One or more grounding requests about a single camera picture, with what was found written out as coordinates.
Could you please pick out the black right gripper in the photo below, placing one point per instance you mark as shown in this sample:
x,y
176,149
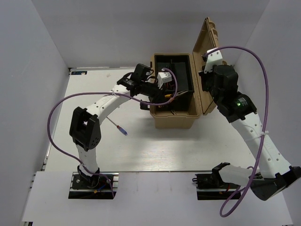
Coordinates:
x,y
203,76

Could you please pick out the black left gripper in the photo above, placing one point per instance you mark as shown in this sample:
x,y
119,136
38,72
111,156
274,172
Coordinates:
x,y
159,95

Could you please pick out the orange handled tool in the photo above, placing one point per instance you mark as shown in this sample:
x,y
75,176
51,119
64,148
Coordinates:
x,y
172,96

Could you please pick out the tan plastic toolbox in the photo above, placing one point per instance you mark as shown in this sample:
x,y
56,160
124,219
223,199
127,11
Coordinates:
x,y
189,106

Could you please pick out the blue red screwdriver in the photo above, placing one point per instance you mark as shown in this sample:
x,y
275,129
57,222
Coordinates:
x,y
118,127

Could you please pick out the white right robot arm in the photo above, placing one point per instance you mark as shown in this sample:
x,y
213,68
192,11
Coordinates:
x,y
273,172

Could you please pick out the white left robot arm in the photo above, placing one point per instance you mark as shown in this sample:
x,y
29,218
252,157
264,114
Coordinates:
x,y
85,123

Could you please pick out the black toolbox inner tray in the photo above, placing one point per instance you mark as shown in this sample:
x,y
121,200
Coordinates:
x,y
180,66

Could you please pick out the blue XDOF label sticker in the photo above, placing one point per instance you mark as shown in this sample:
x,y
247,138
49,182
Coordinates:
x,y
79,73

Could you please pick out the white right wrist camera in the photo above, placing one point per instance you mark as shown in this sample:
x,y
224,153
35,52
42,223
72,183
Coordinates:
x,y
212,58

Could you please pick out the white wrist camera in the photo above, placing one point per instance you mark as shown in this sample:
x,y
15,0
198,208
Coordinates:
x,y
163,77
212,58

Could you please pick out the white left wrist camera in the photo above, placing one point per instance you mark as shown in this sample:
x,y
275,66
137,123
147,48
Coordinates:
x,y
163,77

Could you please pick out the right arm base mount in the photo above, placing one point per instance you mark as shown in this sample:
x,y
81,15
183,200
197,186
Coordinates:
x,y
210,186

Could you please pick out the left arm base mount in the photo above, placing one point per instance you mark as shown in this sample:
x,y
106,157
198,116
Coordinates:
x,y
100,190

